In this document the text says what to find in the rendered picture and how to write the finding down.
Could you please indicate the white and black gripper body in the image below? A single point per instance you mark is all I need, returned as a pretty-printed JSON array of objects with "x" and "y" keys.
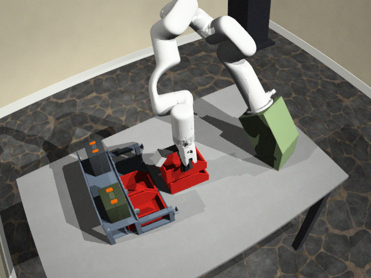
[{"x": 186, "y": 152}]

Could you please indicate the red bin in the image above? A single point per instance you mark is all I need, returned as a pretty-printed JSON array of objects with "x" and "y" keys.
[
  {"x": 137, "y": 182},
  {"x": 148, "y": 202},
  {"x": 172, "y": 169},
  {"x": 187, "y": 182}
]

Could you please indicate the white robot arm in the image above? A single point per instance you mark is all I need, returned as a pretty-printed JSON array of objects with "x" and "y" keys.
[{"x": 176, "y": 16}]

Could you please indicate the olive green case with orange latches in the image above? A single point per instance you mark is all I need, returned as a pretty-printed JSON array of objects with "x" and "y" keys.
[{"x": 114, "y": 202}]

